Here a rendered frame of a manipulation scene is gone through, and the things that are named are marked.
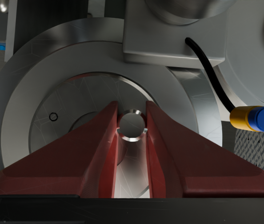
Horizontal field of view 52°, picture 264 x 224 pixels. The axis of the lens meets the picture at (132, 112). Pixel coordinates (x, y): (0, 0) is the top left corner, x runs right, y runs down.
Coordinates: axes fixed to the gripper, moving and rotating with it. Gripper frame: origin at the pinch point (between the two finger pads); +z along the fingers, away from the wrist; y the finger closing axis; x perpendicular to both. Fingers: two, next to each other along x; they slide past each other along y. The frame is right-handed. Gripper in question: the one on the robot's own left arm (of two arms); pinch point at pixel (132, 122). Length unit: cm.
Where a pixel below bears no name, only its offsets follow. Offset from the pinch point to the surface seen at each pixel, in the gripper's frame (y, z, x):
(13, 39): 7.4, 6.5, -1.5
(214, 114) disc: -5.0, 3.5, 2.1
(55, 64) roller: 4.4, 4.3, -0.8
